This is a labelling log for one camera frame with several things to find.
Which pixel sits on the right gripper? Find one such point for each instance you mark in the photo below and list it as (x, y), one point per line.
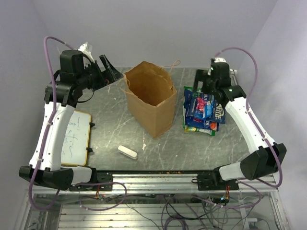
(201, 75)

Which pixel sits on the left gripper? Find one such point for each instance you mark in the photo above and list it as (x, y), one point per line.
(110, 75)

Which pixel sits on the blue Burts chips bag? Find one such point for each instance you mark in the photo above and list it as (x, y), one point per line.
(188, 93)

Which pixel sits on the blue Kettle chips bag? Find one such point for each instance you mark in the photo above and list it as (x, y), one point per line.
(217, 116)

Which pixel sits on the light blue snack packet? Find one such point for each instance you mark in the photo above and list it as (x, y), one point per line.
(210, 107)

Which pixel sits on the blue Burts spicy bag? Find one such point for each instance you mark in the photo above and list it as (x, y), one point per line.
(201, 124)

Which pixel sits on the brown paper bag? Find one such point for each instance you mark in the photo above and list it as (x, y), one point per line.
(151, 97)

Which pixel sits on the green Cheetos chips bag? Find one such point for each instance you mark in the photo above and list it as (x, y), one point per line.
(193, 129)

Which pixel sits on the red snack bag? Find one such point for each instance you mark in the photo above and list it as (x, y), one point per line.
(201, 106)

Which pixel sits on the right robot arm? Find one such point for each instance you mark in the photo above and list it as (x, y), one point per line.
(265, 155)

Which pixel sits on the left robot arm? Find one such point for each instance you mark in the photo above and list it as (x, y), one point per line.
(77, 72)

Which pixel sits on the white eraser block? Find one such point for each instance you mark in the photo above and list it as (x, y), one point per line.
(127, 152)

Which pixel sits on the small whiteboard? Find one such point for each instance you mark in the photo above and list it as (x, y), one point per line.
(76, 141)

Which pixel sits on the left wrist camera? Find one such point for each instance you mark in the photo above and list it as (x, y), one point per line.
(86, 48)

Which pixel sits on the aluminium rail frame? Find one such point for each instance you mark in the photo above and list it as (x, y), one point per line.
(152, 182)

